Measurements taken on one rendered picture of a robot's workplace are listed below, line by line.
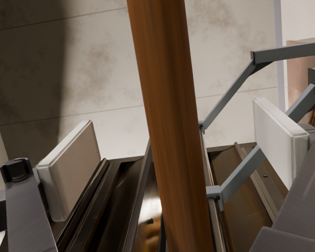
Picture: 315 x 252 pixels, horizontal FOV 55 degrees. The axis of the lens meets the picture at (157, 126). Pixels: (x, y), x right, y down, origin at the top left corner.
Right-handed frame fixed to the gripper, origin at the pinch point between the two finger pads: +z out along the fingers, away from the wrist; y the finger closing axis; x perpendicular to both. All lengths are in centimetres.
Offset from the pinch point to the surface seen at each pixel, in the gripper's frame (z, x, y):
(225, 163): 132, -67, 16
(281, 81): 360, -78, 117
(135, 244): 55, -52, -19
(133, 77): 363, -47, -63
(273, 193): 97, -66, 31
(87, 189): 110, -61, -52
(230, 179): 38.7, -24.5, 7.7
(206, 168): 51, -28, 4
